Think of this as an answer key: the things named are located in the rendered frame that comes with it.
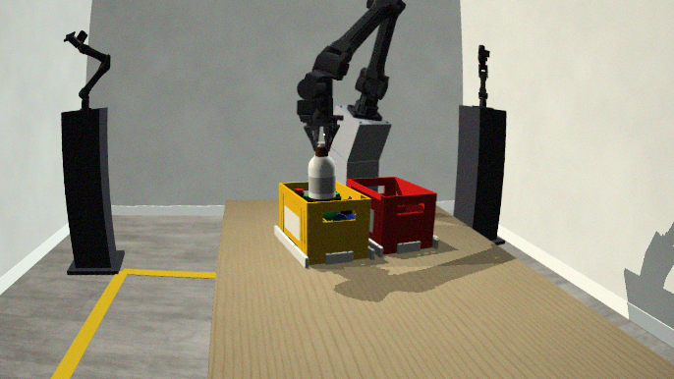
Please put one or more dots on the red plastic crate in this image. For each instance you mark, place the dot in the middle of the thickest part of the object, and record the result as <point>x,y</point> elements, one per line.
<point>388,226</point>

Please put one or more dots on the blue bottle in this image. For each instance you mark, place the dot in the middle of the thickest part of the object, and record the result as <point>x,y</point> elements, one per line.
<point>345,215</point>

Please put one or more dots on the yellow plastic crate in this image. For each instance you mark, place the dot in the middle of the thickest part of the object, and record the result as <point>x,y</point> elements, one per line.
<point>302,222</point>

